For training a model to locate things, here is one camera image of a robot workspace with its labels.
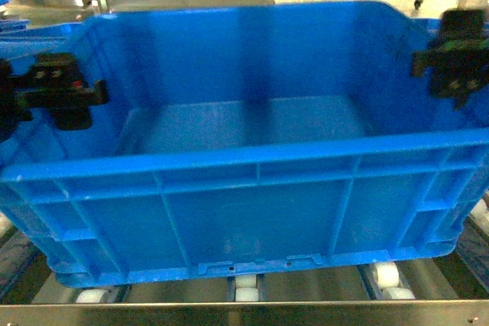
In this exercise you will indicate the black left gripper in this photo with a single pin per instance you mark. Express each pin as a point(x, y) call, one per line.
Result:
point(53, 83)

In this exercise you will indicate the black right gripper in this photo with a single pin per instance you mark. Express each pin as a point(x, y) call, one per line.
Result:
point(457, 57)

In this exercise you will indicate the large blue plastic crate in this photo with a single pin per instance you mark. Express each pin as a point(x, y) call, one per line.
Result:
point(247, 140)

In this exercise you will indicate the steel roller conveyor shelf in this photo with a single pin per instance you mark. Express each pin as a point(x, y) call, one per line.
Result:
point(451, 290)

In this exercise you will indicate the blue crate beside left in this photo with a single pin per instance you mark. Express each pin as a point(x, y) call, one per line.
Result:
point(34, 40)

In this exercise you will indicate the white roller wheel left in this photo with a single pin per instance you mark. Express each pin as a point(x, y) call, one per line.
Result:
point(93, 296)

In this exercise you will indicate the white roller wheel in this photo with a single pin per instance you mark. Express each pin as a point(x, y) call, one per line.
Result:
point(387, 277)
point(246, 288)
point(93, 296)

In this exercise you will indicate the white roller wheel right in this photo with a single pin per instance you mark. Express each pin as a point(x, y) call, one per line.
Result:
point(387, 277)

